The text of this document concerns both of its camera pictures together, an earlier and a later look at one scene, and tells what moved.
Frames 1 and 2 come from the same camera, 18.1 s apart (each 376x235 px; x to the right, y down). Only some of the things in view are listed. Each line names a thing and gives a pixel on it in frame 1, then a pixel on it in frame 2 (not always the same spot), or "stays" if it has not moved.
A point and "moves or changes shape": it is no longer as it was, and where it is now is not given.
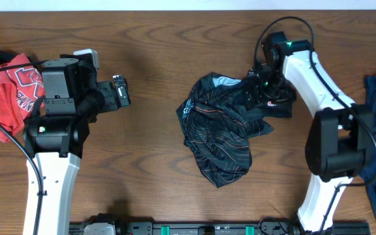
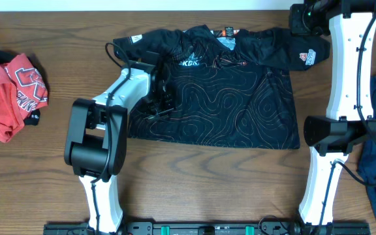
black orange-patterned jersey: (218, 122) moves or changes shape
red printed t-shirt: (12, 97) stays
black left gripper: (108, 89) -> (170, 100)
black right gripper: (256, 87) -> (297, 12)
